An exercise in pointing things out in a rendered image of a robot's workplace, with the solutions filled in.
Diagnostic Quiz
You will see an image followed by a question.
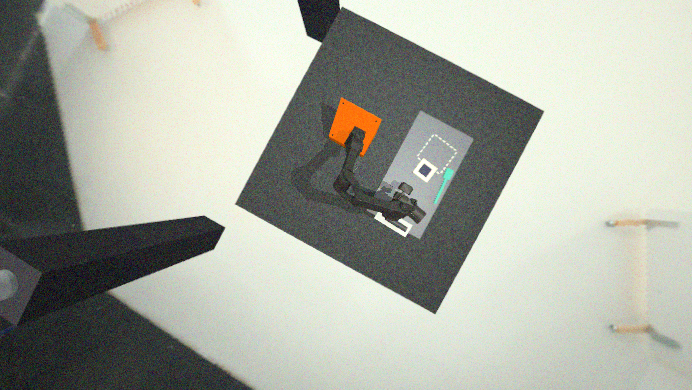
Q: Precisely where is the cream square tile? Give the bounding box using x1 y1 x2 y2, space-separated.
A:
413 158 438 183

